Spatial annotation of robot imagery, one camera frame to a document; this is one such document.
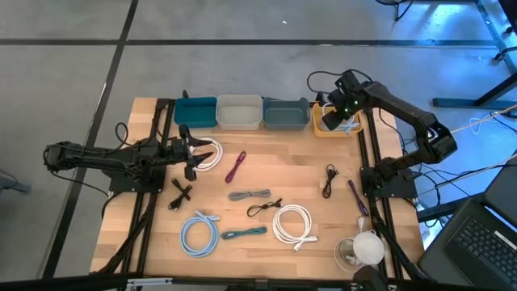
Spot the black camera frame bar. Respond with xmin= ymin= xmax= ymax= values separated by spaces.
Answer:
xmin=0 ymin=271 xmax=517 ymax=291

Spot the teal braided cable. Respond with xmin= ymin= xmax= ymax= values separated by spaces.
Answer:
xmin=220 ymin=226 xmax=268 ymax=240

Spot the thin white coiled cable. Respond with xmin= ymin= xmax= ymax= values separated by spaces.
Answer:
xmin=333 ymin=216 xmax=367 ymax=274

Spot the white plastic bin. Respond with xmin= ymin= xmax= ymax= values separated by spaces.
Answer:
xmin=215 ymin=94 xmax=263 ymax=132

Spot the thin black looped cable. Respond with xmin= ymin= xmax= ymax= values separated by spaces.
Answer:
xmin=246 ymin=197 xmax=284 ymax=218

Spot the thick black cable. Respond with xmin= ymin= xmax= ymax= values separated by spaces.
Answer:
xmin=167 ymin=177 xmax=193 ymax=213

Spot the black aluminium frame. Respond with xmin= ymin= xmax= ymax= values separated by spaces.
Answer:
xmin=357 ymin=103 xmax=429 ymax=282
xmin=90 ymin=97 xmax=177 ymax=276

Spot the black desk leg frame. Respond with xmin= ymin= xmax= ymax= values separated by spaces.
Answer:
xmin=432 ymin=0 xmax=517 ymax=109

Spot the pale flat cable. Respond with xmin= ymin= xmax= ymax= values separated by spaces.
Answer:
xmin=321 ymin=103 xmax=363 ymax=135

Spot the small white cable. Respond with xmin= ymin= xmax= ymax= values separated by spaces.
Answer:
xmin=189 ymin=137 xmax=225 ymax=172

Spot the magenta braided cable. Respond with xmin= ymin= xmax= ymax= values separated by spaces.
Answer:
xmin=224 ymin=150 xmax=247 ymax=184

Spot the teal plastic bin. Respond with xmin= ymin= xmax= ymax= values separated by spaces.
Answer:
xmin=173 ymin=95 xmax=219 ymax=129

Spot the open black laptop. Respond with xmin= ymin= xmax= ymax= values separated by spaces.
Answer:
xmin=417 ymin=197 xmax=517 ymax=290

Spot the black folded cable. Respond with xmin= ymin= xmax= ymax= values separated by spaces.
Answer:
xmin=321 ymin=163 xmax=340 ymax=200

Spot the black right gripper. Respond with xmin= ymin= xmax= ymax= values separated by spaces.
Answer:
xmin=322 ymin=69 xmax=363 ymax=131

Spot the light blue cable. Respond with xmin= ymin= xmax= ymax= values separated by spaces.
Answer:
xmin=179 ymin=209 xmax=221 ymax=259

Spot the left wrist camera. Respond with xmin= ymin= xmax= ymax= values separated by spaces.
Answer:
xmin=170 ymin=139 xmax=187 ymax=163

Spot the purple braided cable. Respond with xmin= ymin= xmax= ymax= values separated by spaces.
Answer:
xmin=347 ymin=179 xmax=370 ymax=217

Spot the yellow cord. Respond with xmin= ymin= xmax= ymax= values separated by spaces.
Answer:
xmin=450 ymin=103 xmax=517 ymax=133

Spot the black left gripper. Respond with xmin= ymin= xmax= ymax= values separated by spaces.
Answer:
xmin=170 ymin=124 xmax=215 ymax=182

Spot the grey braided cable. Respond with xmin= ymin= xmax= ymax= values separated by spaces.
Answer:
xmin=227 ymin=188 xmax=272 ymax=202

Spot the yellow plastic bin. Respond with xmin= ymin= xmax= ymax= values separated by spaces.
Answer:
xmin=311 ymin=101 xmax=364 ymax=139

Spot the grey-blue plastic bin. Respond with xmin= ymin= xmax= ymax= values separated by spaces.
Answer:
xmin=261 ymin=96 xmax=311 ymax=132

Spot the large white cable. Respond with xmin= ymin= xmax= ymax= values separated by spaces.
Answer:
xmin=271 ymin=204 xmax=319 ymax=252

